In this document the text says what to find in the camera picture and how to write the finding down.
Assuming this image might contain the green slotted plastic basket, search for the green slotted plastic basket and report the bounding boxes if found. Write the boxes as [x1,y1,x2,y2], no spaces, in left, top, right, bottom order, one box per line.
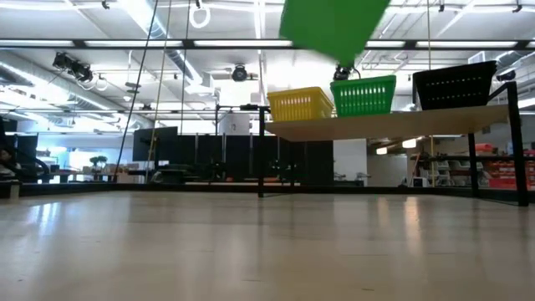
[329,74,397,89]
[278,0,392,68]
[329,79,397,119]

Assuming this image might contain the wooden shelf with black legs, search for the wooden shelf with black legs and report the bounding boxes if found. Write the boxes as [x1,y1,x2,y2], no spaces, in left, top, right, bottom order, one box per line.
[257,80,530,207]

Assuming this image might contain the round black ceiling fixture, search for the round black ceiling fixture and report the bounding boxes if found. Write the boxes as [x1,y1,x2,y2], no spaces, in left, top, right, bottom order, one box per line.
[232,64,249,83]

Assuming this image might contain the small green potted plant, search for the small green potted plant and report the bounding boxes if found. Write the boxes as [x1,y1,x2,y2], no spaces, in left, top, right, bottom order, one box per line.
[89,155,109,172]

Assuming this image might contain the white storage bins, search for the white storage bins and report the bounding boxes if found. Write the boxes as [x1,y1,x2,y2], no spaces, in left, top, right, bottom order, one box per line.
[434,161,469,187]

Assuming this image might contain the red storage bins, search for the red storage bins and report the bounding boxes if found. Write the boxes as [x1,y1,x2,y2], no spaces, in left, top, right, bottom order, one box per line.
[476,143,535,190]

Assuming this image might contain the black computer monitor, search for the black computer monitor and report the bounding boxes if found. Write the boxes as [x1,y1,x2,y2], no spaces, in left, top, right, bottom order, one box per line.
[16,134,39,166]

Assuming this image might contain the person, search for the person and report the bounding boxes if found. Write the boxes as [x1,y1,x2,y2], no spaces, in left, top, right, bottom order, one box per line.
[0,146,21,181]

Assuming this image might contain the black partition wall panels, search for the black partition wall panels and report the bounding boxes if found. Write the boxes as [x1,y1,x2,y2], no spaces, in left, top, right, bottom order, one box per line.
[132,126,335,188]

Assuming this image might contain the black overhead camera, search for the black overhead camera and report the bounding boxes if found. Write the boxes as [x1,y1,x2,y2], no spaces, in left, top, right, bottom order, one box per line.
[333,64,361,84]

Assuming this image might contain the yellowish hanging rope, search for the yellowish hanging rope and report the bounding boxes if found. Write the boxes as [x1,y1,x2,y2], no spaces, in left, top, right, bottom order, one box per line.
[145,0,173,184]

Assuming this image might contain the white hanging ring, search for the white hanging ring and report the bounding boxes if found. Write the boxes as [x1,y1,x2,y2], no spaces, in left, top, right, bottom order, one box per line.
[188,3,212,30]

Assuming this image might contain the thin black hanging cable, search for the thin black hanging cable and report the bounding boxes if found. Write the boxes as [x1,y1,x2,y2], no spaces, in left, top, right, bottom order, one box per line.
[113,0,160,171]

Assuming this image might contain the silver ceiling air duct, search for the silver ceiling air duct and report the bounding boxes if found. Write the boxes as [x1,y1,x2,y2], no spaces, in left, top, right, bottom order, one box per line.
[467,48,535,84]
[119,0,218,96]

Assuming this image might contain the thin hanging cord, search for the thin hanging cord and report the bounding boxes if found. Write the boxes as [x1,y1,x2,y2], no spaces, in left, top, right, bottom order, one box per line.
[425,0,432,71]

